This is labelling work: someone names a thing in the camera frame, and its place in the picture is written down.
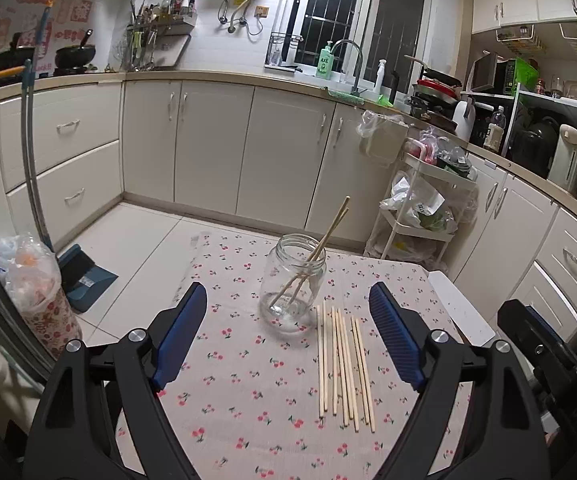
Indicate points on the chrome faucet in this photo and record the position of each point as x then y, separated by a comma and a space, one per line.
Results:
356, 60

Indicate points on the white plastic bag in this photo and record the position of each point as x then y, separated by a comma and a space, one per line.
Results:
413, 200

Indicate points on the floral trash bin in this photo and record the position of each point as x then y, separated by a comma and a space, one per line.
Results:
53, 325

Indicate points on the wall socket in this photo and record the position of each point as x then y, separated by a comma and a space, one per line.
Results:
261, 12

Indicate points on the hanging waste bin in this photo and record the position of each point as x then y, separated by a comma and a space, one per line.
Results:
383, 140

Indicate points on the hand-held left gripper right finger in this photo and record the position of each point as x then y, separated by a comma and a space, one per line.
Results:
396, 340

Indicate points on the cream base cabinets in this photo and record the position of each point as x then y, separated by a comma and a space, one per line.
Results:
213, 145

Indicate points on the stacked pots and pans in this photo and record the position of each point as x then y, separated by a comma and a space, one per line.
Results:
436, 92

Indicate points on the green dish soap bottle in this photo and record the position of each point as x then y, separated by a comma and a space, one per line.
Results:
325, 62

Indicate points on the white table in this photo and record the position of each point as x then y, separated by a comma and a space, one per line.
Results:
461, 310

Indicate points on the cherry print tablecloth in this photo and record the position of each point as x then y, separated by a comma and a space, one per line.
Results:
248, 385

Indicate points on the white shelf rack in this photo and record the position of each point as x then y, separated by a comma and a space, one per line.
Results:
558, 101

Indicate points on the light wooden chopstick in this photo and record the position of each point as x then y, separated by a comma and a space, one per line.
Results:
338, 222
337, 212

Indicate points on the white rolling cart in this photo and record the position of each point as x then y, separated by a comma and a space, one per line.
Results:
441, 177

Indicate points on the blue dustpan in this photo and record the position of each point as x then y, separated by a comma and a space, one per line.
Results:
86, 280

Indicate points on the wall spice rack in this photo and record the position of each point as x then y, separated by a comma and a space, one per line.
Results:
168, 20

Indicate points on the barred kitchen window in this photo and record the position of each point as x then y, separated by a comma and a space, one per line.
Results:
363, 10

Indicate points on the clear glass jar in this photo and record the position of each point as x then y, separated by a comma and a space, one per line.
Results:
281, 270

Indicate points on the clear trash bag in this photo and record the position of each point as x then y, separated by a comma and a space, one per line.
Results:
23, 270

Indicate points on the white thermos jug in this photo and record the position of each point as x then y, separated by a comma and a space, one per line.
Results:
463, 122

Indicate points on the beige electric water boiler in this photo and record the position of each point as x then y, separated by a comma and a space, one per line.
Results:
570, 160

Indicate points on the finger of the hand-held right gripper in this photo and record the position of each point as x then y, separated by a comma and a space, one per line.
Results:
533, 330

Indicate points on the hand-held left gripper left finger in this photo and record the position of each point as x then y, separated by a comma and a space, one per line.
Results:
183, 330

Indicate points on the black rice cooker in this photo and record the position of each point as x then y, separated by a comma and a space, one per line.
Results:
533, 142

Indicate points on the microwave oven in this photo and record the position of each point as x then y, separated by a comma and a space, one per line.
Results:
488, 75

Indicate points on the green sink cloth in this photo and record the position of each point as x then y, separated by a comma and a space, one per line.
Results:
343, 96

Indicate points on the row of wooden chopsticks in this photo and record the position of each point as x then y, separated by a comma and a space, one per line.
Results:
341, 360

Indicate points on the clear plastic bottle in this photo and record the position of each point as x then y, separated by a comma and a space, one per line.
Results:
494, 132

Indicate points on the white spray bottle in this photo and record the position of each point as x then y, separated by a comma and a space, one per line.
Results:
379, 77

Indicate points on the green box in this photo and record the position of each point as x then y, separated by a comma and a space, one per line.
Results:
527, 75

